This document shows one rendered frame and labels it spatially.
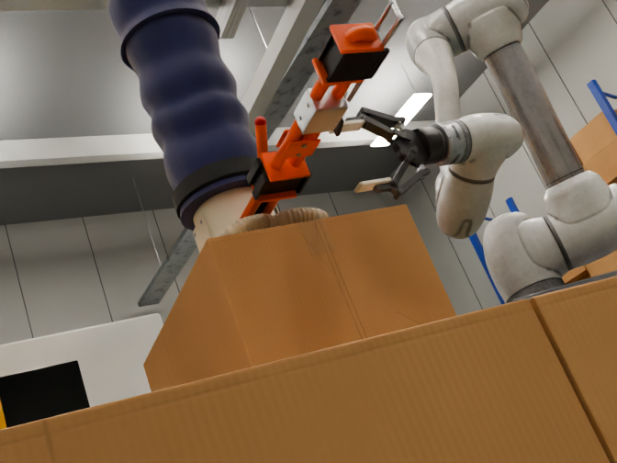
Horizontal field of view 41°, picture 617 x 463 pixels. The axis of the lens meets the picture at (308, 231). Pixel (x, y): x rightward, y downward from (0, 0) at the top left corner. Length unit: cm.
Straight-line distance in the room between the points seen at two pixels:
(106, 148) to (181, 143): 898
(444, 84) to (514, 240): 43
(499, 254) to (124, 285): 1031
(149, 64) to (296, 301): 75
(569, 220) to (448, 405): 151
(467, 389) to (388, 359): 7
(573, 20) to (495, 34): 984
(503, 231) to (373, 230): 72
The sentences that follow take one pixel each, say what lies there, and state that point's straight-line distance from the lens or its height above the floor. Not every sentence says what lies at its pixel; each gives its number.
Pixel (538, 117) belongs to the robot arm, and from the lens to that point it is 218.
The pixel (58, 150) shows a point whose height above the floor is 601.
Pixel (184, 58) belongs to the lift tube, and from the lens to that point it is 186.
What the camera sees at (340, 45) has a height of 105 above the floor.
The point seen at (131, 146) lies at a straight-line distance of 1086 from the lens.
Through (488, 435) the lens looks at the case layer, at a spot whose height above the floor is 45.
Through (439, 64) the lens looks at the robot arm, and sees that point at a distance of 207.
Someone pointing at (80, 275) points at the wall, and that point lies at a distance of 1211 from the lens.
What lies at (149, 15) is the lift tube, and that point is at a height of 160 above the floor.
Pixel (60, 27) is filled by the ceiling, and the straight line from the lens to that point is 908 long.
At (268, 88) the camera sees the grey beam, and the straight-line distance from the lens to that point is 515.
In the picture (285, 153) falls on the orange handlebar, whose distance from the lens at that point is 145.
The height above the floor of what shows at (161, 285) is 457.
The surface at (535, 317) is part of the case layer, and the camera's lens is 74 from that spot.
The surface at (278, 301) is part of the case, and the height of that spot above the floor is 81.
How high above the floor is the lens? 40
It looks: 22 degrees up
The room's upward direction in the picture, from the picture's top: 22 degrees counter-clockwise
